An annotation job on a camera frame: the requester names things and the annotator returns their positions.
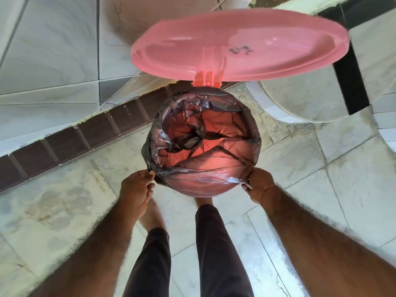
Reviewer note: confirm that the person's left hand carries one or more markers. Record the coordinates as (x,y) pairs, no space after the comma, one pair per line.
(134,191)

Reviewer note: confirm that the person's right hand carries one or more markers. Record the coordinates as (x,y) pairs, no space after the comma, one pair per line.
(259,182)

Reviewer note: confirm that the person's right fingers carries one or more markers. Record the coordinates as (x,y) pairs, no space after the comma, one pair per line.
(246,188)

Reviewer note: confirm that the person's left thumb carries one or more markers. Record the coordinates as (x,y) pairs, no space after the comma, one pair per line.
(149,174)

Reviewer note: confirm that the black plastic bin bag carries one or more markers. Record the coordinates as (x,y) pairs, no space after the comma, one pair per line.
(185,120)

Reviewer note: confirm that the person's right forearm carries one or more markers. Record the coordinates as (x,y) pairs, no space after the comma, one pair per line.
(324,253)

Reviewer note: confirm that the person's left forearm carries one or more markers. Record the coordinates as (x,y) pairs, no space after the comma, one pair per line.
(92,256)

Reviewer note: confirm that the orange wrist thread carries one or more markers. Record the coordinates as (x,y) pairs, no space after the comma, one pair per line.
(265,189)

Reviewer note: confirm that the person's left foot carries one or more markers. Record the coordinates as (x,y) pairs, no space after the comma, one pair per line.
(152,214)

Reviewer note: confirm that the person's foot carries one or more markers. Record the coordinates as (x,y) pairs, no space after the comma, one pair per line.
(152,214)
(204,201)

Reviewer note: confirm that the person's right foot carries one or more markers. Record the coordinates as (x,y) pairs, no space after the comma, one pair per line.
(204,201)

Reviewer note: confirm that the pink plastic waste bin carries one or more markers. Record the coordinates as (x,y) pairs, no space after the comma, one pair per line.
(201,189)

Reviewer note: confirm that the person's right leg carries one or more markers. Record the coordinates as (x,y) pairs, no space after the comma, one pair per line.
(219,253)

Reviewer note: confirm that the person's leg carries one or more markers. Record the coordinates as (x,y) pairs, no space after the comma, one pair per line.
(151,266)
(219,253)

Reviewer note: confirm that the person's left leg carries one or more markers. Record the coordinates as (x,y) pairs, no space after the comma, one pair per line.
(151,266)

